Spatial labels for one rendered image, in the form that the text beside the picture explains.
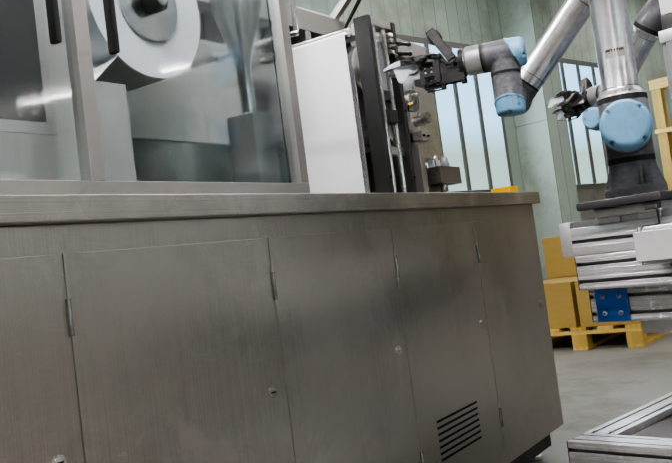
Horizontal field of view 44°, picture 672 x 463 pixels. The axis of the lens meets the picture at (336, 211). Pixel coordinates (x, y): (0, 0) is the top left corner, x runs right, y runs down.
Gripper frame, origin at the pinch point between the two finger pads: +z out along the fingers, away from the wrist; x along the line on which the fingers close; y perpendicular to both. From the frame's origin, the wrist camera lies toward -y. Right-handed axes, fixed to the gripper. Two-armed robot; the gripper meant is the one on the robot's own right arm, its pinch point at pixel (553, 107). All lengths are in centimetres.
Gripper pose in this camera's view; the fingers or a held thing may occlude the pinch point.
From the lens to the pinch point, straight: 322.3
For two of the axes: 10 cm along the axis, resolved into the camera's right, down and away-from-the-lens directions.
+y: -5.7, 6.8, -4.6
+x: 6.3, 7.2, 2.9
